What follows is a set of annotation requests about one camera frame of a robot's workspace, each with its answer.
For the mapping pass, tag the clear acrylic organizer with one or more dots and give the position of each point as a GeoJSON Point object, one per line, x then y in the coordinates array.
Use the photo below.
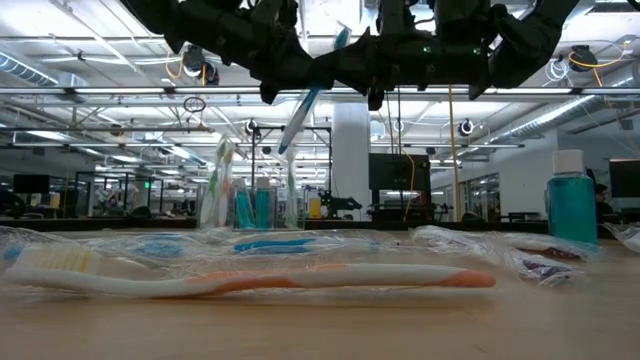
{"type": "Point", "coordinates": [277, 222]}

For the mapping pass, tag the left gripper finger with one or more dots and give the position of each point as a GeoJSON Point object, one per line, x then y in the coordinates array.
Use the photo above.
{"type": "Point", "coordinates": [269, 95]}
{"type": "Point", "coordinates": [300, 65]}

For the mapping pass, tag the black screen panel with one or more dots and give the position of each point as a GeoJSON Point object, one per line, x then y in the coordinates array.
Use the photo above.
{"type": "Point", "coordinates": [400, 172]}

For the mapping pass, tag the purple white toothbrush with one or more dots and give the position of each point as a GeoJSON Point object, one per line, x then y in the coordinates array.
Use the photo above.
{"type": "Point", "coordinates": [627, 237]}
{"type": "Point", "coordinates": [560, 251]}
{"type": "Point", "coordinates": [542, 270]}

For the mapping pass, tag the white building column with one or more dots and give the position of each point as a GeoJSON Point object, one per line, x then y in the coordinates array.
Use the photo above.
{"type": "Point", "coordinates": [350, 165]}

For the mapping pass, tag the orange white toothbrush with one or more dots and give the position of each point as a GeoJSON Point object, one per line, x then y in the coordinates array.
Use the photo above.
{"type": "Point", "coordinates": [226, 195]}
{"type": "Point", "coordinates": [350, 276]}

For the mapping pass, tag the person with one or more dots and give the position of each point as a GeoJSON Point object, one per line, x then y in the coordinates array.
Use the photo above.
{"type": "Point", "coordinates": [602, 200]}

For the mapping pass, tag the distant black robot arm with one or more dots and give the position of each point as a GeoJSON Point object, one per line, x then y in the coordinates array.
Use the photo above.
{"type": "Point", "coordinates": [340, 204]}

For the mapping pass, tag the silver ventilation duct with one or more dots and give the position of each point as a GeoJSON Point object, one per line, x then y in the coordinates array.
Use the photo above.
{"type": "Point", "coordinates": [25, 70]}
{"type": "Point", "coordinates": [550, 120]}

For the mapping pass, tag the yellow box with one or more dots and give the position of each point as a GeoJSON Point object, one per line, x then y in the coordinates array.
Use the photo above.
{"type": "Point", "coordinates": [315, 209]}

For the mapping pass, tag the teal mouthwash bottle white cap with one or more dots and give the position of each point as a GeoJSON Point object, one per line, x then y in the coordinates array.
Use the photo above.
{"type": "Point", "coordinates": [263, 207]}
{"type": "Point", "coordinates": [245, 210]}
{"type": "Point", "coordinates": [572, 210]}

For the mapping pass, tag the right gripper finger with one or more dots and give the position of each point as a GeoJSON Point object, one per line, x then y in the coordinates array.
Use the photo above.
{"type": "Point", "coordinates": [350, 60]}

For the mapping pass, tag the black aluminium table frame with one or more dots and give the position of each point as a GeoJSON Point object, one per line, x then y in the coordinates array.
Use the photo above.
{"type": "Point", "coordinates": [100, 223]}

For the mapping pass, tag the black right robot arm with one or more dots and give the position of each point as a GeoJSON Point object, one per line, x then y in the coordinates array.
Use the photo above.
{"type": "Point", "coordinates": [530, 40]}

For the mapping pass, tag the black computer monitor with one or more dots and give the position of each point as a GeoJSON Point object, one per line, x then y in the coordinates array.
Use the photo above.
{"type": "Point", "coordinates": [625, 177]}
{"type": "Point", "coordinates": [31, 184]}

